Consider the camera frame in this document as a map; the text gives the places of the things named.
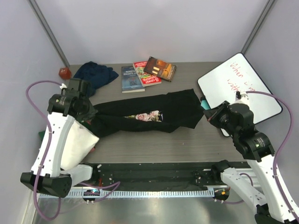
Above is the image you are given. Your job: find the red cover book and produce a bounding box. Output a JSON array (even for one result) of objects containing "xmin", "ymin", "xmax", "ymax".
[{"xmin": 133, "ymin": 61, "xmax": 162, "ymax": 87}]

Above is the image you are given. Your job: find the teal cutting mat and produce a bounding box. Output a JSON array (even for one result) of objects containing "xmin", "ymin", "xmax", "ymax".
[{"xmin": 201, "ymin": 99, "xmax": 210, "ymax": 110}]

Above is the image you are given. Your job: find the small red cube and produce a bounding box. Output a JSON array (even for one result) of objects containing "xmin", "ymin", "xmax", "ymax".
[{"xmin": 58, "ymin": 67, "xmax": 71, "ymax": 80}]

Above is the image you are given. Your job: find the dark cover paperback book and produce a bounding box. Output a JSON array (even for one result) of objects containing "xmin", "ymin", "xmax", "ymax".
[{"xmin": 143, "ymin": 56, "xmax": 177, "ymax": 82}]

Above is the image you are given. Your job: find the green t shirt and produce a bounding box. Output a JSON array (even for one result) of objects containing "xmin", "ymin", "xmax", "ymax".
[{"xmin": 38, "ymin": 131, "xmax": 45, "ymax": 141}]

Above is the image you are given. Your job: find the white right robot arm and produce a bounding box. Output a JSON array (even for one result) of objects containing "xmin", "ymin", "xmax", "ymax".
[{"xmin": 204, "ymin": 101, "xmax": 299, "ymax": 224}]

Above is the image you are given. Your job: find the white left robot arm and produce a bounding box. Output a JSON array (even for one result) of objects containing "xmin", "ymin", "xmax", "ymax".
[{"xmin": 20, "ymin": 78, "xmax": 100, "ymax": 198}]

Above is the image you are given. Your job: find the white folded t shirt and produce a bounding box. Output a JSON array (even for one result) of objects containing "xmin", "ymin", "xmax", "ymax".
[{"xmin": 61, "ymin": 120, "xmax": 99, "ymax": 170}]

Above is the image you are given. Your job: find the pink t shirt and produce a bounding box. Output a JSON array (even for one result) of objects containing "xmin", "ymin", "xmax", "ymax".
[{"xmin": 87, "ymin": 120, "xmax": 95, "ymax": 153}]

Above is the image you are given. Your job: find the white perforated cable rail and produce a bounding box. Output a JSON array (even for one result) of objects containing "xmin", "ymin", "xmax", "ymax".
[{"xmin": 65, "ymin": 189, "xmax": 215, "ymax": 199}]

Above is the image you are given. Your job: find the black t shirt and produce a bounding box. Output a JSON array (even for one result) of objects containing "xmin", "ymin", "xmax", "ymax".
[{"xmin": 85, "ymin": 89, "xmax": 204, "ymax": 138}]

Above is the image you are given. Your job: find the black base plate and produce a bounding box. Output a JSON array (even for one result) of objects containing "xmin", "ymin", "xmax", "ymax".
[{"xmin": 85, "ymin": 162, "xmax": 222, "ymax": 191}]

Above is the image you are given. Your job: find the navy blue t shirt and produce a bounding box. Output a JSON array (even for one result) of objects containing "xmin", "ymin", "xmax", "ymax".
[{"xmin": 73, "ymin": 62, "xmax": 119, "ymax": 97}]

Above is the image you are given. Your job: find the white dry-erase board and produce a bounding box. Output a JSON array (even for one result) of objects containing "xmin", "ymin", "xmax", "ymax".
[{"xmin": 198, "ymin": 53, "xmax": 283, "ymax": 124}]

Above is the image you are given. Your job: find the blue 1984 paperback book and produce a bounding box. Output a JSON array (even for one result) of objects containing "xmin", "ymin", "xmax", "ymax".
[{"xmin": 121, "ymin": 66, "xmax": 145, "ymax": 93}]

